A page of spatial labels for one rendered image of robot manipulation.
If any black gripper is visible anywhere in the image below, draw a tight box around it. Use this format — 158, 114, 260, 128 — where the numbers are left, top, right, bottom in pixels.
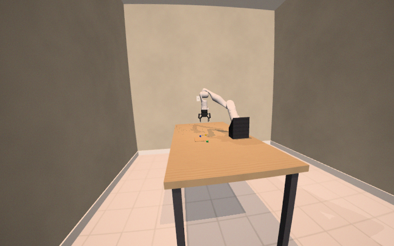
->
198, 110, 211, 122

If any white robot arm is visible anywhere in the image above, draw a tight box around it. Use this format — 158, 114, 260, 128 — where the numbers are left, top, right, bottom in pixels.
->
200, 88, 239, 121

